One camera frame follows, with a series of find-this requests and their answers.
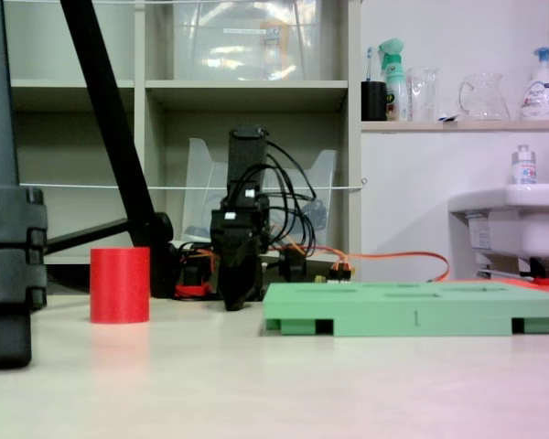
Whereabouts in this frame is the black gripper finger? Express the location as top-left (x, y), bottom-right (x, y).
top-left (246, 241), bottom-right (264, 303)
top-left (219, 237), bottom-right (253, 312)

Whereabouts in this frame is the red cylinder block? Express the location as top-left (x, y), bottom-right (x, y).
top-left (90, 247), bottom-right (151, 325)

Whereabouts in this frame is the red and black table clamp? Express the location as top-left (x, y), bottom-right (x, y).
top-left (175, 282), bottom-right (212, 300)

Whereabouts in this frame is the clear plastic file tray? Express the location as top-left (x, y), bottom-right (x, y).
top-left (181, 137), bottom-right (339, 251)

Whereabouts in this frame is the motor controller circuit board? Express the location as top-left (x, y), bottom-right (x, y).
top-left (328, 259), bottom-right (354, 284)

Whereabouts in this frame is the beige shelf unit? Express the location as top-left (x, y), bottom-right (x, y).
top-left (2, 0), bottom-right (362, 284)

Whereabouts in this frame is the green shape sorting board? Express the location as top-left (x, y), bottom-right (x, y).
top-left (261, 282), bottom-right (549, 338)

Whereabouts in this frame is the black tripod leg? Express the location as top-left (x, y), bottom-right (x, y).
top-left (45, 0), bottom-right (175, 298)
top-left (0, 0), bottom-right (49, 370)

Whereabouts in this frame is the black cup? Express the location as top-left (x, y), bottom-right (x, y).
top-left (361, 80), bottom-right (388, 122)

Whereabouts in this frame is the clear plastic storage box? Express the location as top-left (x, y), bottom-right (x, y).
top-left (171, 0), bottom-right (321, 82)

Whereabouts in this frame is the green spray bottle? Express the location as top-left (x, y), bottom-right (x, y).
top-left (377, 38), bottom-right (411, 123)

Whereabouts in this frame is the glass beaker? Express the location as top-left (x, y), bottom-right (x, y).
top-left (405, 67), bottom-right (440, 123)

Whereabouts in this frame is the glass pitcher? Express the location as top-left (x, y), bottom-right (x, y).
top-left (458, 72), bottom-right (511, 122)

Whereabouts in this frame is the white sink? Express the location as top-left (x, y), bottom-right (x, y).
top-left (447, 182), bottom-right (549, 271)

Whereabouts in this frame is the small clear sanitiser bottle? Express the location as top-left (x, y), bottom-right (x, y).
top-left (511, 145), bottom-right (539, 187)

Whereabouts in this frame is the white pump soap bottle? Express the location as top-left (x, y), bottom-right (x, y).
top-left (519, 46), bottom-right (549, 121)

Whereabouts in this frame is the thin black cable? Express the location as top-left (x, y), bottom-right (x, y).
top-left (267, 140), bottom-right (321, 251)

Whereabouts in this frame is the white string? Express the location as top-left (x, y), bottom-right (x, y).
top-left (17, 179), bottom-right (367, 192)

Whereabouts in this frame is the orange wire cable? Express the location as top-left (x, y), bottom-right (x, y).
top-left (292, 245), bottom-right (450, 284)

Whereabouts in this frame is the wooden wall ledge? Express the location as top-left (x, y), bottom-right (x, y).
top-left (361, 119), bottom-right (549, 134)

